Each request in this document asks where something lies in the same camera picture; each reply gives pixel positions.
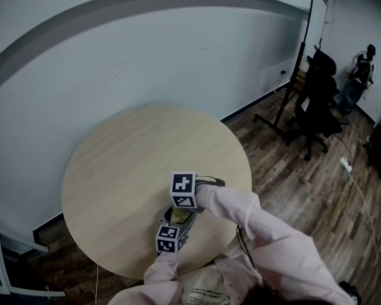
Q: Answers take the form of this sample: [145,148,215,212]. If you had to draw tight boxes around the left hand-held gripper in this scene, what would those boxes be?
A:
[155,205,199,255]

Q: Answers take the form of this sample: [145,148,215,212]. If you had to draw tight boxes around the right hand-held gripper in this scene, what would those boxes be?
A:
[170,170,227,210]

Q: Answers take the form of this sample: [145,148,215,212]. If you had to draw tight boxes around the translucent green dimpled cup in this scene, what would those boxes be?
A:
[171,206,194,224]

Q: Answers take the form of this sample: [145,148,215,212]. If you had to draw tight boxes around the person's right forearm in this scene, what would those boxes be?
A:
[194,184,264,244]

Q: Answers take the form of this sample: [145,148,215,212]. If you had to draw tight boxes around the person's left forearm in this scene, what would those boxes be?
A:
[143,249,180,295]

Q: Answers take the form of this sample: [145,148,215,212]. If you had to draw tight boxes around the person's beige printed garment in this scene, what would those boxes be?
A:
[177,264,230,305]

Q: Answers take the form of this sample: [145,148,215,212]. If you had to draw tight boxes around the person's torso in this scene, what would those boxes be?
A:
[107,227,357,305]

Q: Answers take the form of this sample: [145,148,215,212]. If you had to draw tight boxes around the black-framed whiteboard stand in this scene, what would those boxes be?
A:
[253,0,330,146]

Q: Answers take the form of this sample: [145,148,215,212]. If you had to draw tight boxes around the white desk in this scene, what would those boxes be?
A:
[0,217,66,299]

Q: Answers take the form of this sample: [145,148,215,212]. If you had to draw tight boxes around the black chair with patterned cushion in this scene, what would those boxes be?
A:
[337,280,363,305]

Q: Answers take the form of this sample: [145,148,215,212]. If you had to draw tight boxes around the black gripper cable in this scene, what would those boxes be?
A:
[236,225,257,269]

